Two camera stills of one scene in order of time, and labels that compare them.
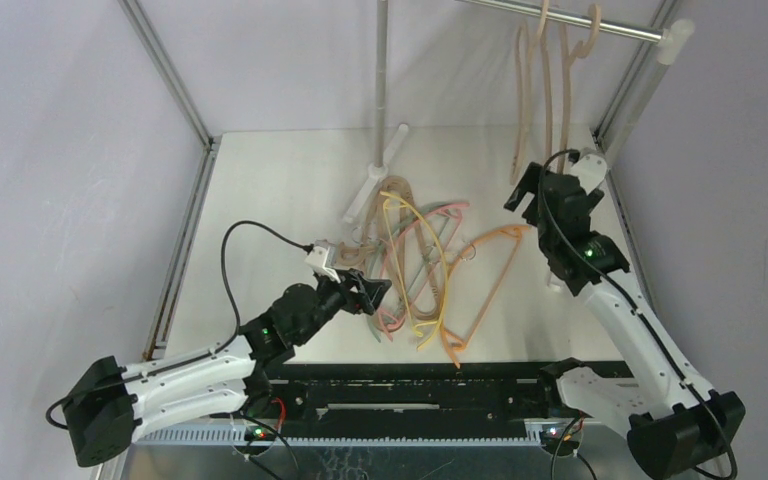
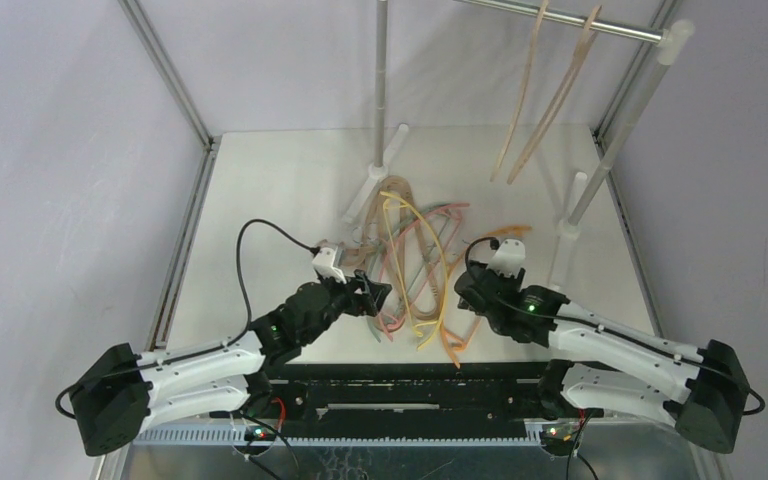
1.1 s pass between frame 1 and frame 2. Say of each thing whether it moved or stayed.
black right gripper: moved
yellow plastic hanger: stayed
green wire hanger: stayed
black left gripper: stayed
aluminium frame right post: stayed
